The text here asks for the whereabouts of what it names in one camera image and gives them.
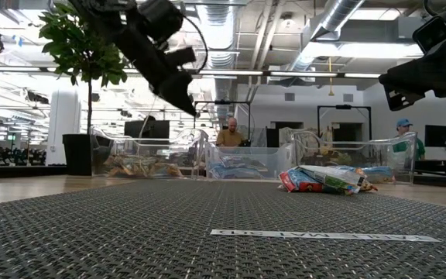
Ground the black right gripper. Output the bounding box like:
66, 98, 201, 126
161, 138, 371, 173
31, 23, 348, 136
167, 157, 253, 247
378, 34, 446, 112

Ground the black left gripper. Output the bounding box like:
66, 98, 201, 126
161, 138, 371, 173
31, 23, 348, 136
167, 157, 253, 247
118, 26, 200, 117

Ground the blue oatmeal raisin granola bar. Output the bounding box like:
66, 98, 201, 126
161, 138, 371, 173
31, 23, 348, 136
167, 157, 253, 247
220, 155, 267, 169
208, 165, 266, 181

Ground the black monitor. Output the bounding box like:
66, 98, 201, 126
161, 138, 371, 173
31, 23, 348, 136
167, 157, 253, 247
424, 124, 446, 148
124, 119, 171, 140

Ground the large clear plastic bin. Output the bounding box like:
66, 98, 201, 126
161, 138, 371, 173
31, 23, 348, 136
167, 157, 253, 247
290, 130, 418, 185
90, 126, 210, 180

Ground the linear ceiling light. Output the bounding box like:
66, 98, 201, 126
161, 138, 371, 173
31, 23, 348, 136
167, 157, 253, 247
0, 65, 383, 81

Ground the green leafy indoor tree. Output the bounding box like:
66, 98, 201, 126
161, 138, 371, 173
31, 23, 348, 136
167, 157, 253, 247
38, 2, 129, 136

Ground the small clear plastic bin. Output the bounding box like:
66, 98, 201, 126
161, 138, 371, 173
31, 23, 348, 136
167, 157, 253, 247
203, 141, 296, 182

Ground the black square planter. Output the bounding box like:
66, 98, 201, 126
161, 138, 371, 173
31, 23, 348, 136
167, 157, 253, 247
62, 133, 94, 177

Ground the white round column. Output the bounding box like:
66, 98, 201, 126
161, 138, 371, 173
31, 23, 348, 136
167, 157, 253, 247
46, 91, 82, 167

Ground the grey woven table mat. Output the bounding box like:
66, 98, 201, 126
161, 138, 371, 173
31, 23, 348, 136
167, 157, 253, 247
0, 178, 446, 279

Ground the white printed mat label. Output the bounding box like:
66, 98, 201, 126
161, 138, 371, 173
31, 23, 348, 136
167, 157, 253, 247
210, 229, 442, 243

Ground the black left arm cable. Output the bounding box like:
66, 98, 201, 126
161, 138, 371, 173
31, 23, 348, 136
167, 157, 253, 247
180, 15, 209, 74

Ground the black metal frame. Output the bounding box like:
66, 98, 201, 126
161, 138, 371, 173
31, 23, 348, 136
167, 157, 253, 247
317, 104, 373, 141

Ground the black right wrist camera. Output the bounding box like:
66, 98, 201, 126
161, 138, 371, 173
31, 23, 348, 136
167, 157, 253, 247
412, 15, 446, 55

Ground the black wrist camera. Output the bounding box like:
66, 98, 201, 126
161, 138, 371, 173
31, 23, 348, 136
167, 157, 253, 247
412, 15, 446, 55
139, 0, 184, 42

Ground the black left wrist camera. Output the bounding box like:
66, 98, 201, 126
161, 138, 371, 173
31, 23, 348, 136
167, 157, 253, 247
139, 0, 184, 42

